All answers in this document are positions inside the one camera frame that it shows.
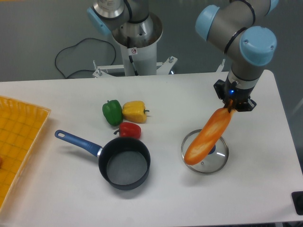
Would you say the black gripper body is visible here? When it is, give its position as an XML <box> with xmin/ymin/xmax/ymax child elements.
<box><xmin>214</xmin><ymin>79</ymin><xmax>257</xmax><ymax>112</ymax></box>

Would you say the long orange bread loaf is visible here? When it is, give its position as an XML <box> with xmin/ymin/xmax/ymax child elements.
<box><xmin>184</xmin><ymin>108</ymin><xmax>236</xmax><ymax>166</ymax></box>

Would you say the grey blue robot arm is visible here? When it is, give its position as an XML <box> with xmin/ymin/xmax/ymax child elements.
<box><xmin>87</xmin><ymin>0</ymin><xmax>277</xmax><ymax>112</ymax></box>

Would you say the glass lid blue knob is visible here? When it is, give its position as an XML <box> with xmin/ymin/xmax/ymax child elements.
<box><xmin>181</xmin><ymin>129</ymin><xmax>229</xmax><ymax>175</ymax></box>

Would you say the yellow bell pepper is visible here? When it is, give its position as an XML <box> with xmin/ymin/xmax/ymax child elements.
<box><xmin>122</xmin><ymin>101</ymin><xmax>149</xmax><ymax>123</ymax></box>

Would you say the black device table corner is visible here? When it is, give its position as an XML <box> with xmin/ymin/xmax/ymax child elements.
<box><xmin>291</xmin><ymin>191</ymin><xmax>303</xmax><ymax>216</ymax></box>

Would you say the red bell pepper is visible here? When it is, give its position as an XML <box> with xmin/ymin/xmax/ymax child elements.
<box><xmin>114</xmin><ymin>122</ymin><xmax>142</xmax><ymax>139</ymax></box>

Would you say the green bell pepper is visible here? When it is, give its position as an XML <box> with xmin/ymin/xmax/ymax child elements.
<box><xmin>102</xmin><ymin>100</ymin><xmax>123</xmax><ymax>126</ymax></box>

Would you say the yellow woven basket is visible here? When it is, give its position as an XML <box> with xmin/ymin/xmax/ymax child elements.
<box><xmin>0</xmin><ymin>96</ymin><xmax>51</xmax><ymax>210</ymax></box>

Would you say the dark pot blue handle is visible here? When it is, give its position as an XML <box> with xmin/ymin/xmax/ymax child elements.
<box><xmin>54</xmin><ymin>130</ymin><xmax>151</xmax><ymax>191</ymax></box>

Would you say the black floor cable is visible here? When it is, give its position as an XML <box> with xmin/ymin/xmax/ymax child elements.
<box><xmin>54</xmin><ymin>37</ymin><xmax>117</xmax><ymax>79</ymax></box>

